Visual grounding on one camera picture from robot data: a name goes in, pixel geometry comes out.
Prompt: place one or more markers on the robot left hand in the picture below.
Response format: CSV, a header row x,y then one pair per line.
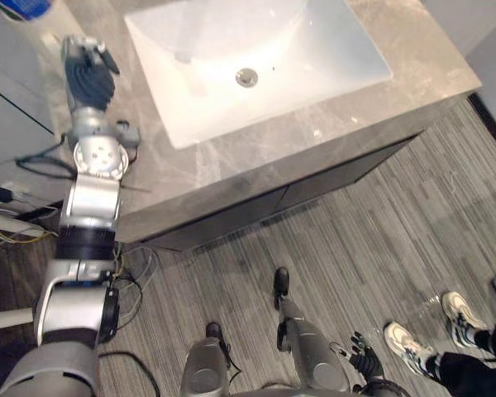
x,y
89,84

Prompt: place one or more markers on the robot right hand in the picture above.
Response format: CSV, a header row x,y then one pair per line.
x,y
365,364

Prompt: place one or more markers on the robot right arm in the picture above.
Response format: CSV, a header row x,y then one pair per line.
x,y
382,388

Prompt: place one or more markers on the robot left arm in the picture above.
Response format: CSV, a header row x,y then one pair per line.
x,y
92,207

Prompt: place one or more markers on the person's white sneaker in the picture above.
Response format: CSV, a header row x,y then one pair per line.
x,y
463,314
405,345

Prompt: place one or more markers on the robot right leg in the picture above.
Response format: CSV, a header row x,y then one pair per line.
x,y
310,351

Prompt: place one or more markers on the white bottle with blue label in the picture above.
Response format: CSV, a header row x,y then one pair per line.
x,y
33,9

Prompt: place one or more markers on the black power adapter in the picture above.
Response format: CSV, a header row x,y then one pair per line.
x,y
1,193

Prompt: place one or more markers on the white rectangular sink basin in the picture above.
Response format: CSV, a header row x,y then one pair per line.
x,y
231,49

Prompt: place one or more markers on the white pipe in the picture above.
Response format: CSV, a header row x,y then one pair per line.
x,y
12,221

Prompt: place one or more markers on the chrome sink drain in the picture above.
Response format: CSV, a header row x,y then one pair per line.
x,y
246,77

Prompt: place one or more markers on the white rod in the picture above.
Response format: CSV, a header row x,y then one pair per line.
x,y
8,318

